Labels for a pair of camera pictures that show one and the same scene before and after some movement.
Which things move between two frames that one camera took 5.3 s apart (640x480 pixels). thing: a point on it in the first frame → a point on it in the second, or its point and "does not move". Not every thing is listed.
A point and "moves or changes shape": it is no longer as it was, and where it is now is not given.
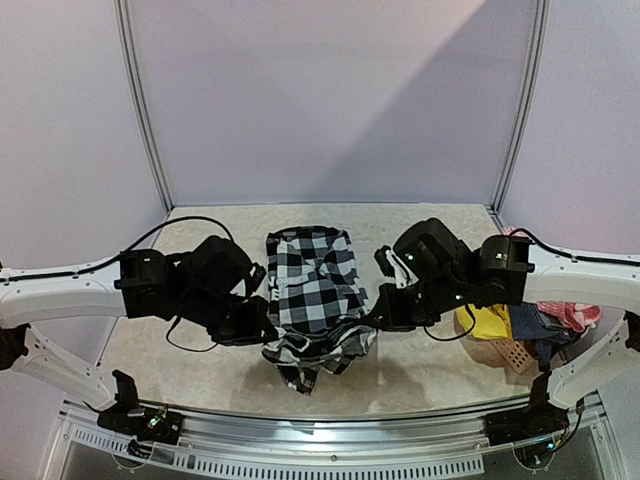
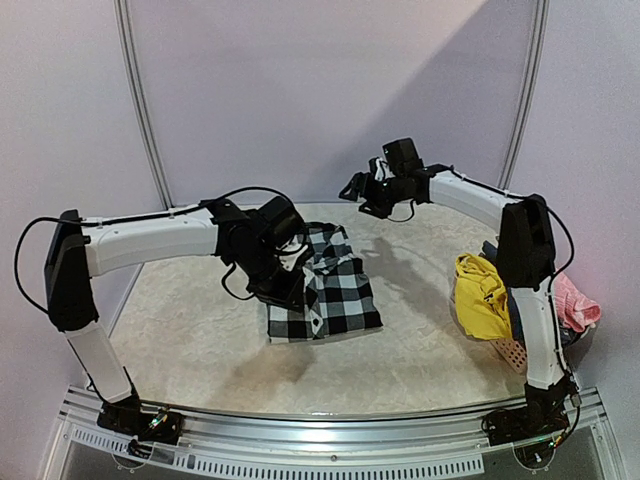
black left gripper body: x=235 y=327 → x=273 y=288
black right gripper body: x=391 y=310 → x=373 y=187
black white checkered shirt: x=318 y=310 moves or changes shape
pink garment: x=575 y=317 does not move
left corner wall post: x=127 y=41 does not move
